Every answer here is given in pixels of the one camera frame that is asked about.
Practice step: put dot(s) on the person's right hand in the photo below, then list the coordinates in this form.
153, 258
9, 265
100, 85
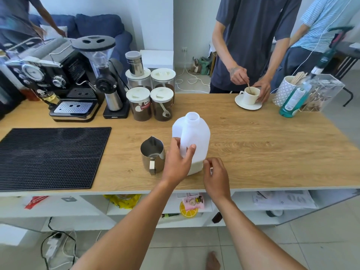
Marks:
218, 182

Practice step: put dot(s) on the person's left hand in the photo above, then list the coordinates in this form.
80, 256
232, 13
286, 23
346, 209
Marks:
174, 168

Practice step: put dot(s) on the person's left thumb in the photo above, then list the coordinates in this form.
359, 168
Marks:
191, 153

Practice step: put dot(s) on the person's right thumb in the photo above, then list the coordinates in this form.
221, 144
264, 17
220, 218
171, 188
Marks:
206, 168

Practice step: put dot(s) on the white plastic milk jug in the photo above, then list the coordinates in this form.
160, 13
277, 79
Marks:
195, 132

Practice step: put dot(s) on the person's left forearm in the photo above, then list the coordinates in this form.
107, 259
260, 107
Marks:
126, 230

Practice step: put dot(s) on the person's right forearm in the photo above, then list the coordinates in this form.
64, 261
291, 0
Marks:
253, 241

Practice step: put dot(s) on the pink snack packet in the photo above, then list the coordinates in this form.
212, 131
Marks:
193, 201

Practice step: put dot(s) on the steel milk pitcher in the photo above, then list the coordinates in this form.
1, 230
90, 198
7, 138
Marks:
153, 156

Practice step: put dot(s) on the yellow lemon slice coaster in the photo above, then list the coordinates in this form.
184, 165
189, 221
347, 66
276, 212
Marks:
188, 213

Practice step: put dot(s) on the coffee jar with scoop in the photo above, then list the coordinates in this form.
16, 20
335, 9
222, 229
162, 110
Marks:
162, 105

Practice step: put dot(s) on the labelled coffee jar white lid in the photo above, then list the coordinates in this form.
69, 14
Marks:
139, 105

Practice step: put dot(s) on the white saucer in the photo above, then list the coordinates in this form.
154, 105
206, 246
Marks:
249, 105

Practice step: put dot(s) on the clear jar with white lid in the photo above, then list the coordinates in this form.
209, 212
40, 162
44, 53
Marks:
163, 78
139, 80

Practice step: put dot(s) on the white coffee cup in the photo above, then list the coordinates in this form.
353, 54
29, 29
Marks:
251, 96

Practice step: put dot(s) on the yellow plastic bag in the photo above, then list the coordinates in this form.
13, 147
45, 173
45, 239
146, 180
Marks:
122, 200

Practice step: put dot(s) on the stack of white papers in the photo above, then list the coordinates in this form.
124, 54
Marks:
284, 200

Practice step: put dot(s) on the wooden stir stick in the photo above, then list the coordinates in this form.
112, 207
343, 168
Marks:
248, 87

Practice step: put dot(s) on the green bag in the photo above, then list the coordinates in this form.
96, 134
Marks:
204, 66

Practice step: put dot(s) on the person's bare foot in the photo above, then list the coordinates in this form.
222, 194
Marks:
212, 261

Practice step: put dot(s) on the white cabinet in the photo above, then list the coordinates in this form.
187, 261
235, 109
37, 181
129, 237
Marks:
156, 59

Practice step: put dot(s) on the small steel canister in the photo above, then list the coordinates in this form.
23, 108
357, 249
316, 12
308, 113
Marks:
135, 64

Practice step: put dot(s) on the patterned white cup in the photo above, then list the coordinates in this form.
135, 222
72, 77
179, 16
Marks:
284, 91

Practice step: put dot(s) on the teal liquid bottle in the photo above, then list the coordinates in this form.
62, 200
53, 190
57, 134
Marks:
294, 101

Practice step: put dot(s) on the black coffee grinder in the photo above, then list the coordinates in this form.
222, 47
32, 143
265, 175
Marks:
105, 81

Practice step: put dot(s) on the white shelf unit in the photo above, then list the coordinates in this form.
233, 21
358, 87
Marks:
84, 213

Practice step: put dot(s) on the bundle of wooden stir sticks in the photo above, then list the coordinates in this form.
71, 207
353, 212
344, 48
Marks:
298, 77

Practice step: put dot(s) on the clear acrylic box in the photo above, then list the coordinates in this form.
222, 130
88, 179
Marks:
323, 92

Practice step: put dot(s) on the black rubber bar mat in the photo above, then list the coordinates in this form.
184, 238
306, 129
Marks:
50, 158

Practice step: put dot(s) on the yellow syrup bottle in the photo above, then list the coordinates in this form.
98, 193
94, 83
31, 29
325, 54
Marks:
48, 96

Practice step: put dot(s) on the black steel espresso machine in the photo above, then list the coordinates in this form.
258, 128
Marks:
56, 78

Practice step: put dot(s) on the blue sofa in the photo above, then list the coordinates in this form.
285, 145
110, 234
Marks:
98, 28

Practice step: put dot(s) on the red packet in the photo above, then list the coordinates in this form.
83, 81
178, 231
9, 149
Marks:
35, 201

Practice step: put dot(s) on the white power strip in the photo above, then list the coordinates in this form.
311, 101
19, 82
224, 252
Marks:
52, 244

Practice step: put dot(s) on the green black stick vacuum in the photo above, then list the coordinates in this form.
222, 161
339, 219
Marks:
329, 53

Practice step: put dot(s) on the black folding table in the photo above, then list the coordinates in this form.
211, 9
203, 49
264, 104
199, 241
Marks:
347, 57

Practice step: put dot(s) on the white pillow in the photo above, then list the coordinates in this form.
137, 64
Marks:
53, 31

